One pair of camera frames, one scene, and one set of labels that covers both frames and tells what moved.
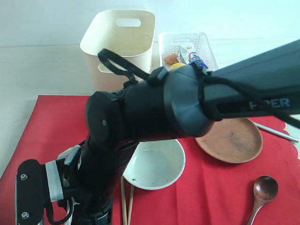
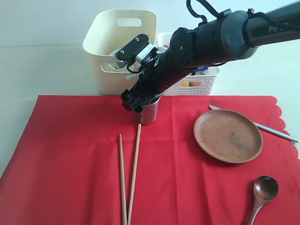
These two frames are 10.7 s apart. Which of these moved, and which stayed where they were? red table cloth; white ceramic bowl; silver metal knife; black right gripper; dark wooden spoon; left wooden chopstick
Moved: white ceramic bowl; black right gripper
Stayed: dark wooden spoon; silver metal knife; left wooden chopstick; red table cloth
